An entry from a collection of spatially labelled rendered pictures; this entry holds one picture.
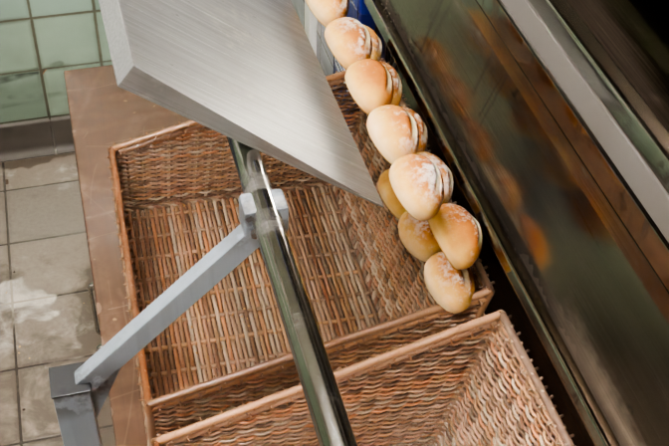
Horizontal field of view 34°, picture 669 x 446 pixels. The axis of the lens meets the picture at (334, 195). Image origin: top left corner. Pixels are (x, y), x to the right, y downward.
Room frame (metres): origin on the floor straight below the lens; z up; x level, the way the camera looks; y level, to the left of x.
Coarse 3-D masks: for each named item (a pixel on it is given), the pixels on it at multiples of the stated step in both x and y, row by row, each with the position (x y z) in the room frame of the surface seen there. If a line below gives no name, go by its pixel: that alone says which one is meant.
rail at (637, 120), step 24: (552, 0) 0.78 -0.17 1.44; (552, 24) 0.76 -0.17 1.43; (576, 24) 0.75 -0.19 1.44; (576, 48) 0.72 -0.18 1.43; (600, 48) 0.71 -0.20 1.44; (600, 72) 0.68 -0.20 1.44; (600, 96) 0.67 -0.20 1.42; (624, 96) 0.65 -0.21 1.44; (624, 120) 0.63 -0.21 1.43; (648, 120) 0.62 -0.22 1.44; (648, 144) 0.60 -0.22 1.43
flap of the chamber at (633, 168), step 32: (512, 0) 0.83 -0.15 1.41; (576, 0) 0.83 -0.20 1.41; (608, 0) 0.84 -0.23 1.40; (640, 0) 0.85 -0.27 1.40; (544, 32) 0.77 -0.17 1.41; (608, 32) 0.78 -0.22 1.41; (640, 32) 0.79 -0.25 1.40; (640, 64) 0.74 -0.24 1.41; (576, 96) 0.69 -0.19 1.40; (608, 128) 0.65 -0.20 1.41; (640, 160) 0.60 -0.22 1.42; (640, 192) 0.59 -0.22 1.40
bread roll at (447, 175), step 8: (416, 152) 1.16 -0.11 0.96; (424, 152) 1.16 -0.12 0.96; (432, 160) 1.13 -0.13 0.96; (440, 160) 1.14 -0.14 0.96; (440, 168) 1.12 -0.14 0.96; (448, 168) 1.14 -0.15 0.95; (448, 176) 1.11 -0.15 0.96; (448, 184) 1.10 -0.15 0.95; (448, 192) 1.09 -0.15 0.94; (448, 200) 1.09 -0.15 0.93
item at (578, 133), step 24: (480, 0) 1.24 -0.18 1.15; (504, 24) 1.16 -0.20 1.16; (528, 48) 1.09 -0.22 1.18; (528, 72) 1.08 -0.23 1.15; (552, 96) 1.02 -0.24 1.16; (576, 120) 0.96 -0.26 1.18; (576, 144) 0.95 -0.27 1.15; (600, 144) 0.91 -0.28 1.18; (600, 168) 0.89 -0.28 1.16; (624, 192) 0.84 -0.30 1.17; (624, 216) 0.83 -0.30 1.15; (648, 216) 0.80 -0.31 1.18; (648, 240) 0.79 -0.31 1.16
